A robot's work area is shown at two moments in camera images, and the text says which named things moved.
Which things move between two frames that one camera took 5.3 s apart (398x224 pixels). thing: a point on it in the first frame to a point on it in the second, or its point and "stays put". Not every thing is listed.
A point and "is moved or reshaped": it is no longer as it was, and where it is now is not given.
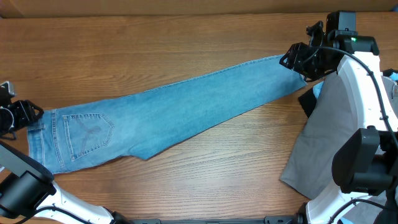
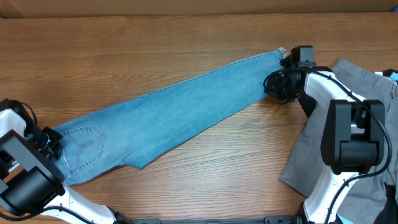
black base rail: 274,219 stays put
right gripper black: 295,55 to 272,90
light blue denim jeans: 137,124 is moved or reshaped
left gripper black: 28,115 to 57,146
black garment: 308,101 stays put
